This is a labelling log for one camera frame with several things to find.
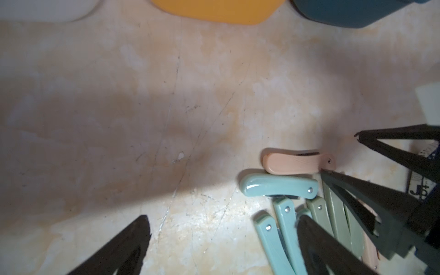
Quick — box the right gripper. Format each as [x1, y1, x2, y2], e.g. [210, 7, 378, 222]
[320, 123, 440, 275]

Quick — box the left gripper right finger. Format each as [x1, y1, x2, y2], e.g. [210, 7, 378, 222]
[297, 215, 376, 275]

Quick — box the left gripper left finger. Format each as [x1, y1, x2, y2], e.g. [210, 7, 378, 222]
[70, 215, 151, 275]

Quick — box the mint knife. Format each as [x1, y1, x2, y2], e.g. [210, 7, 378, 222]
[239, 173, 319, 199]
[273, 197, 308, 275]
[253, 211, 295, 275]
[296, 205, 312, 220]

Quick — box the pink knife top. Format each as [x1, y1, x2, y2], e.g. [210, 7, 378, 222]
[262, 152, 337, 175]

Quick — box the dark teal storage box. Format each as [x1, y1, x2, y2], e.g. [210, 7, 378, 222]
[292, 0, 428, 29]

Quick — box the yellow storage box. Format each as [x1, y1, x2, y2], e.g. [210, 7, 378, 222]
[152, 0, 284, 25]

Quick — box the white storage box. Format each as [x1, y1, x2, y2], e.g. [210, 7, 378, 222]
[1, 0, 100, 22]

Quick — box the printed pencil case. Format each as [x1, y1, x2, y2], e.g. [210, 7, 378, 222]
[407, 141, 440, 201]

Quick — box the sage knife middle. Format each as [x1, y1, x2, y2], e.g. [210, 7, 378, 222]
[323, 183, 352, 251]

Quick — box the sage knife left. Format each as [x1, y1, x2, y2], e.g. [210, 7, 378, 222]
[306, 196, 334, 237]

